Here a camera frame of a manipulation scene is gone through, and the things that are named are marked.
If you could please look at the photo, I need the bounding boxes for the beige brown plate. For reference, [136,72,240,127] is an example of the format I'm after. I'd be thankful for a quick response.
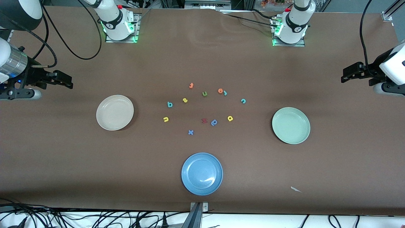
[96,95,134,131]

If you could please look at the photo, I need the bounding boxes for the light green plate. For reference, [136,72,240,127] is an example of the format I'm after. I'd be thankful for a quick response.
[272,107,311,145]

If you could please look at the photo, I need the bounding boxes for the grey equipment box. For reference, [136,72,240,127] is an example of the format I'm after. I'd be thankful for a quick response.
[184,0,232,10]

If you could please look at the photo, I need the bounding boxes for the blue plate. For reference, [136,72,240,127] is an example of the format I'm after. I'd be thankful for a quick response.
[181,153,223,196]

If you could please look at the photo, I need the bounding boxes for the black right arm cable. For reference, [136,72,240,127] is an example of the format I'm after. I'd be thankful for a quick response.
[6,0,102,68]

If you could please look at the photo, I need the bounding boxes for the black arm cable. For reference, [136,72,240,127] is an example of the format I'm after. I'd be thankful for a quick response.
[359,0,380,79]
[6,0,102,68]

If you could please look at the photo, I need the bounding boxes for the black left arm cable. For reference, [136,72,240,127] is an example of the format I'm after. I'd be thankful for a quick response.
[359,0,380,79]

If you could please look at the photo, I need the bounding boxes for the aluminium frame profile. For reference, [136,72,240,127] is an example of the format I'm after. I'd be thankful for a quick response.
[381,0,405,22]

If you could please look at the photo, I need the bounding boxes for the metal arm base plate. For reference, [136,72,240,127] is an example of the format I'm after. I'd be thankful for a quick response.
[105,13,140,43]
[272,17,306,47]

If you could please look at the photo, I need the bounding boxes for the black cable on table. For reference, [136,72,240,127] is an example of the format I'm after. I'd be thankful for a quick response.
[252,9,273,19]
[225,14,276,28]

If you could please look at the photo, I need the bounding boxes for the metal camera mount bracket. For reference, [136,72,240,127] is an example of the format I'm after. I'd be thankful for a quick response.
[182,202,209,228]

